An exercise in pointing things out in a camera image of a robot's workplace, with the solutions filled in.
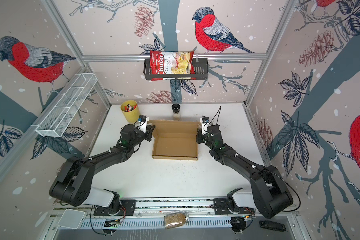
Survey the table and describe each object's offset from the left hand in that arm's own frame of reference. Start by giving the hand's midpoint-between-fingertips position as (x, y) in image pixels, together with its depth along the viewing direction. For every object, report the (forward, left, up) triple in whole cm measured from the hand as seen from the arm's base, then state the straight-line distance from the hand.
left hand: (154, 125), depth 86 cm
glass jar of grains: (-45, -14, -12) cm, 48 cm away
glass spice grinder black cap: (+20, -12, -6) cm, 24 cm away
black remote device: (-47, -58, -14) cm, 76 cm away
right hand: (-3, -24, -2) cm, 25 cm away
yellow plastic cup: (+15, +18, -4) cm, 24 cm away
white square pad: (-43, +37, -16) cm, 59 cm away
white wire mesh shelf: (-9, +45, +13) cm, 47 cm away
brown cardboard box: (+1, -12, -17) cm, 21 cm away
